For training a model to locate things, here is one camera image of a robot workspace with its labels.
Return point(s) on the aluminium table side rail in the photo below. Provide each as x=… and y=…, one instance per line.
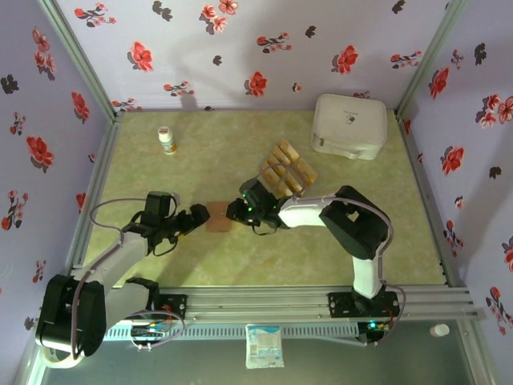
x=425, y=192
x=105, y=154

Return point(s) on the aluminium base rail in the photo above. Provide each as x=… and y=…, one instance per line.
x=256, y=306

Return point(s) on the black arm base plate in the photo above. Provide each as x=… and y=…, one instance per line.
x=176, y=306
x=340, y=305

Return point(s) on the white pill bottle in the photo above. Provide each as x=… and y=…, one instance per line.
x=167, y=140

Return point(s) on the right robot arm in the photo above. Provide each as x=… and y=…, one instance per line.
x=304, y=212

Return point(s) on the white zip case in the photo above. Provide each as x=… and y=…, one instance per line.
x=348, y=124

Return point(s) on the small controller board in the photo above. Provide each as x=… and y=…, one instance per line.
x=372, y=331
x=150, y=329

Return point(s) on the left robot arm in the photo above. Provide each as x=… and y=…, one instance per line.
x=120, y=260

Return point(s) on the white blue plastic packet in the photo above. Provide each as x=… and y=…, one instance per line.
x=264, y=347

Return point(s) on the aluminium frame post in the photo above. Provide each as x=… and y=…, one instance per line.
x=82, y=60
x=429, y=56

